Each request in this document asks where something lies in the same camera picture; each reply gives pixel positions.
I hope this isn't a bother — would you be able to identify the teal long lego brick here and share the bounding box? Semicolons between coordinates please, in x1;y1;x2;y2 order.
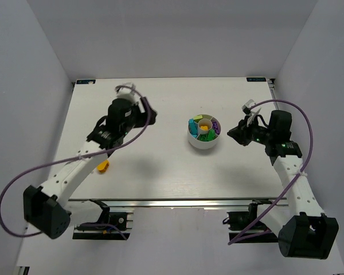
188;119;198;136

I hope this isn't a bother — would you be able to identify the orange small lego piece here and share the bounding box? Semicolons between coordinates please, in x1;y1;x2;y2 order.
97;160;110;174

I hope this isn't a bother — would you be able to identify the purple long lego brick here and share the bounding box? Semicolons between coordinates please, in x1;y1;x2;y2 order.
212;121;221;135

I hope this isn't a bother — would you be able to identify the green square lego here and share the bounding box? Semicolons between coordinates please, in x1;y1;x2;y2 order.
206;129;216;142

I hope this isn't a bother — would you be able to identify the yellow long lego brick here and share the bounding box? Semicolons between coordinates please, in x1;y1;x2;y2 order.
200;124;209;131

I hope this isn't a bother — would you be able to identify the lime long lego brick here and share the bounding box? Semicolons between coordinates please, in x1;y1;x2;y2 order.
193;115;204;123

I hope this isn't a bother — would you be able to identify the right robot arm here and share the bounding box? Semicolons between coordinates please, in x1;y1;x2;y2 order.
223;110;339;260

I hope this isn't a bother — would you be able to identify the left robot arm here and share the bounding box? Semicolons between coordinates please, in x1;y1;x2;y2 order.
23;97;157;239

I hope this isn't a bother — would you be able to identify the white round divided container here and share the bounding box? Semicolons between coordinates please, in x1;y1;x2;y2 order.
187;114;221;150

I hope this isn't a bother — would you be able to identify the blue corner tag left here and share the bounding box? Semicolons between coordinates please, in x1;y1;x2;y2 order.
76;79;96;85

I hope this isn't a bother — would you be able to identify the blue corner tag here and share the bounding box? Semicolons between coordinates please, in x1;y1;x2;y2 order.
76;79;96;85
246;77;267;82

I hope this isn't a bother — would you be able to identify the blue corner tag right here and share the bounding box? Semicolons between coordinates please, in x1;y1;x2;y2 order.
246;77;267;82

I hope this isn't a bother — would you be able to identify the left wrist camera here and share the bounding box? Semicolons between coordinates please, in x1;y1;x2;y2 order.
115;82;138;104

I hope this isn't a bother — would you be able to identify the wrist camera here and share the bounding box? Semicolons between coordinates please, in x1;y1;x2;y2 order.
242;99;261;127
115;82;138;104

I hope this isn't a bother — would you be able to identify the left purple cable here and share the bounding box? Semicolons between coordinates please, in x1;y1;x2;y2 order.
0;84;153;240

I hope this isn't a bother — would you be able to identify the purple cable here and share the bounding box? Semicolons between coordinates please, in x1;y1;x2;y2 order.
228;99;315;246
0;84;153;240

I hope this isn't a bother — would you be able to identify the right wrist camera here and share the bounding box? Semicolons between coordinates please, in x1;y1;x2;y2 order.
242;99;261;127

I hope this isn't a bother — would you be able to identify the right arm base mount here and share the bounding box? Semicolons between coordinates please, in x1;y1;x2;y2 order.
222;199;277;243

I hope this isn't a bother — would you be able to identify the aluminium table edge rail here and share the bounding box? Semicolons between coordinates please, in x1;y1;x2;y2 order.
40;197;298;209

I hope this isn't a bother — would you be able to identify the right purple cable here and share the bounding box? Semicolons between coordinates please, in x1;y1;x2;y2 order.
228;99;315;246

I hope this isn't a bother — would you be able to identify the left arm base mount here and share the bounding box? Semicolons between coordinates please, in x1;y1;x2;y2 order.
67;199;134;241

